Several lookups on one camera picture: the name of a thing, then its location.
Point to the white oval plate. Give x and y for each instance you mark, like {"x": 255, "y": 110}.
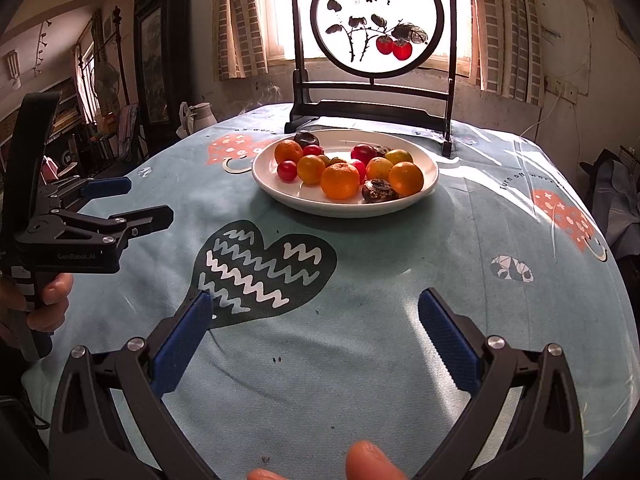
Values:
{"x": 300, "y": 195}

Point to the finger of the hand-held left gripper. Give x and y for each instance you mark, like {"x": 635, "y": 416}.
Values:
{"x": 150, "y": 217}
{"x": 107, "y": 186}

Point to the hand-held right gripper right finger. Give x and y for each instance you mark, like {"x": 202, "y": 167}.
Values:
{"x": 450, "y": 345}

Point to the brick-patterned curtain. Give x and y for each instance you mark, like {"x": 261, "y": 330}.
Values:
{"x": 240, "y": 20}
{"x": 505, "y": 25}

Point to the person's right hand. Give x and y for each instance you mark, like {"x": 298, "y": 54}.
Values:
{"x": 370, "y": 462}

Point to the dark water chestnut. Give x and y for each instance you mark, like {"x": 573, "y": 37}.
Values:
{"x": 384, "y": 150}
{"x": 305, "y": 137}
{"x": 380, "y": 191}

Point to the grey clothes heap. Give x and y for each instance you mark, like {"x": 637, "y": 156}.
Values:
{"x": 617, "y": 200}

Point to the red cherry tomato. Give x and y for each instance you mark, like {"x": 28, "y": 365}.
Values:
{"x": 313, "y": 150}
{"x": 287, "y": 170}

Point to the person's left hand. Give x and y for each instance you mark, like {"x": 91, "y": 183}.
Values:
{"x": 57, "y": 292}

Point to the dark red plum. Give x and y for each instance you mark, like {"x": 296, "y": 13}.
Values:
{"x": 363, "y": 153}

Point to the white kettle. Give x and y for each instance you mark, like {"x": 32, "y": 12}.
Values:
{"x": 200, "y": 117}

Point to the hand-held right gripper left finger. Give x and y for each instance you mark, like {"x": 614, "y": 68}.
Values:
{"x": 180, "y": 345}

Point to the round painted table screen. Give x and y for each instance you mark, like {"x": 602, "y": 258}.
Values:
{"x": 375, "y": 95}

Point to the white wall socket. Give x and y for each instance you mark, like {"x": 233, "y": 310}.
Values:
{"x": 561, "y": 86}

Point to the wooden bookshelf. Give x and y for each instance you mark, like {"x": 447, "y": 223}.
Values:
{"x": 60, "y": 120}

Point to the spotted yellow loquat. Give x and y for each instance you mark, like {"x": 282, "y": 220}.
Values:
{"x": 398, "y": 156}

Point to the dark coat stand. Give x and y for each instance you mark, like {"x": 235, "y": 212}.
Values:
{"x": 120, "y": 55}

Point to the yellow-orange citrus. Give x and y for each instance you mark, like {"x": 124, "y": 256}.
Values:
{"x": 379, "y": 168}

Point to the large orange mandarin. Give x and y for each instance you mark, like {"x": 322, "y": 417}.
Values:
{"x": 340, "y": 180}

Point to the dark framed painting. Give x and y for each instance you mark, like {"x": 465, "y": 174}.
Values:
{"x": 160, "y": 60}

